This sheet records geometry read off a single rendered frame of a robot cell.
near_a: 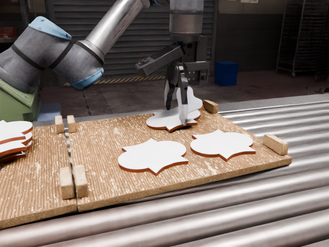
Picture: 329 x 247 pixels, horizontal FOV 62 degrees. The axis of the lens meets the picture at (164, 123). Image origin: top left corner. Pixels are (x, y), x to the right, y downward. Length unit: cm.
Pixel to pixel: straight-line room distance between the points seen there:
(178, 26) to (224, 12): 548
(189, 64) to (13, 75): 56
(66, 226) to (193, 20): 47
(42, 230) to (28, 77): 62
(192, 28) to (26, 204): 46
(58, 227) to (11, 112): 58
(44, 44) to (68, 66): 9
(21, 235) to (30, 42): 65
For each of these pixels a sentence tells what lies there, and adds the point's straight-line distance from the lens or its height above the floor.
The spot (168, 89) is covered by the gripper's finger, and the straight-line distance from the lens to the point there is 71.
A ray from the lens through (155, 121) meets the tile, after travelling 69.
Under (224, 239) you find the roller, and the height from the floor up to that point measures 92.
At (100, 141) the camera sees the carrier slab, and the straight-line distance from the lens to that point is 62.
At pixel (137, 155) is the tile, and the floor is 94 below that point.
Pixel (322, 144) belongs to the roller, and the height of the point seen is 92.
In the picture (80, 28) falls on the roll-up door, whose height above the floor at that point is 101.
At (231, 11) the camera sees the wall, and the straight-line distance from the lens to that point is 619.
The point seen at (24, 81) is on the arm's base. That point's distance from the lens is 97.
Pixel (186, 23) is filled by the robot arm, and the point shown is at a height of 118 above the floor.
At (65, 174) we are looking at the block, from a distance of 46.
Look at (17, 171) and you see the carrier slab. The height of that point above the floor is 94.
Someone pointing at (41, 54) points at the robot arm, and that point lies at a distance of 96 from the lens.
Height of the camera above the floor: 120
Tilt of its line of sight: 21 degrees down
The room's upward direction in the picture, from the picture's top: straight up
